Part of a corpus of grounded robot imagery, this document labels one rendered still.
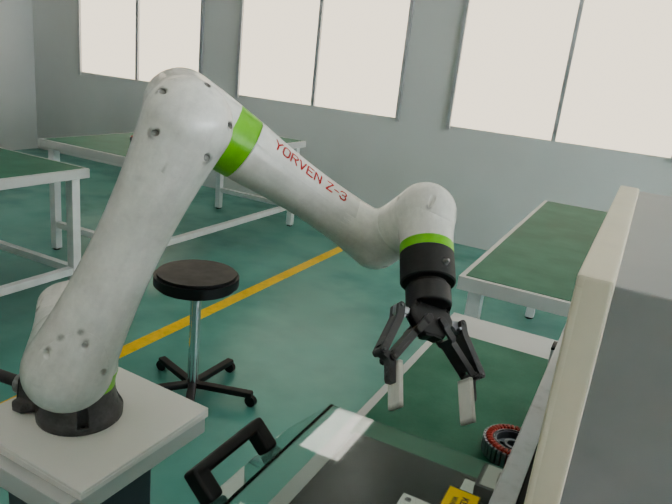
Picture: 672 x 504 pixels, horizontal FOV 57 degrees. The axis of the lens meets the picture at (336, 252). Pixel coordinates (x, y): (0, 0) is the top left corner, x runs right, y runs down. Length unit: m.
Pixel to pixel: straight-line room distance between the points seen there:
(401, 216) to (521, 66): 4.31
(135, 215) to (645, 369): 0.65
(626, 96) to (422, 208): 4.25
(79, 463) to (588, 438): 0.86
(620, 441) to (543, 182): 4.91
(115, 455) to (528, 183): 4.58
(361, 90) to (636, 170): 2.38
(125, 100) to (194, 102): 6.62
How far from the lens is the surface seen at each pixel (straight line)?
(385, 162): 5.69
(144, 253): 0.89
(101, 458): 1.14
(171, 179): 0.85
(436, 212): 1.05
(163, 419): 1.22
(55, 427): 1.20
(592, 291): 0.41
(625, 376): 0.43
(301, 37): 6.06
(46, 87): 8.40
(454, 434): 1.29
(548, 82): 5.28
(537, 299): 2.19
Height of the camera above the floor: 1.43
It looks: 17 degrees down
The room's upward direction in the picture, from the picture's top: 6 degrees clockwise
